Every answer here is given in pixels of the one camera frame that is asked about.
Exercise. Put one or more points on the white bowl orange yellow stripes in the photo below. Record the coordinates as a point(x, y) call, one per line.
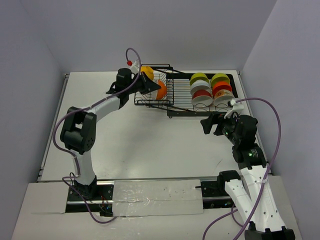
point(201, 98)

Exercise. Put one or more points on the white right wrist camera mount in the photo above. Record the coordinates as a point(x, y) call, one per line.
point(236, 107)

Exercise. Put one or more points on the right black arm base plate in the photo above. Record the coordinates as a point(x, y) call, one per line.
point(212, 196)

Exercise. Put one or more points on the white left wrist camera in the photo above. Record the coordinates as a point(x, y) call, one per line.
point(134, 66)

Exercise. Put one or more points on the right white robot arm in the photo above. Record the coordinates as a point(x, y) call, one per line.
point(248, 187)

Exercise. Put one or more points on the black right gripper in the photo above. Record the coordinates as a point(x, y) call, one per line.
point(207, 123)

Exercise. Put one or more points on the yellow plastic bowl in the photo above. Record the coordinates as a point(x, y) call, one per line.
point(149, 72)

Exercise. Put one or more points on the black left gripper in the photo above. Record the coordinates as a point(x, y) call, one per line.
point(141, 83)

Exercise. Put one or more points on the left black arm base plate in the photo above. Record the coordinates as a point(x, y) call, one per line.
point(101, 203)

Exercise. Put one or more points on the white bowl flower pattern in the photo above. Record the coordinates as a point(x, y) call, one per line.
point(222, 97)

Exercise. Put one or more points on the black wire dish rack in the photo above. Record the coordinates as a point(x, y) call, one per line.
point(177, 101)

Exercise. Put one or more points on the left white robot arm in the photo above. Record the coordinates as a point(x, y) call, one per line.
point(80, 125)

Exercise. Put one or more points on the plain white bowl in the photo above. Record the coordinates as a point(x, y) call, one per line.
point(199, 85)

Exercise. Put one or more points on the orange plastic bowl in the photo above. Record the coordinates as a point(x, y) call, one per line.
point(221, 85)

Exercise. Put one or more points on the lime green plastic bowl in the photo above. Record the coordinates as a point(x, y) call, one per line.
point(219, 77)

